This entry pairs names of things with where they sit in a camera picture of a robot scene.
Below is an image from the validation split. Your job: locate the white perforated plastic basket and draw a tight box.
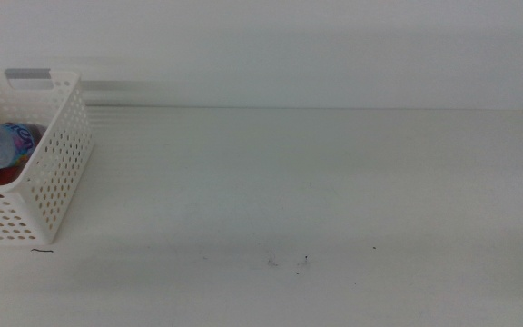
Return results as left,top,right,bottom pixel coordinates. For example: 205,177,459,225
0,68,94,246

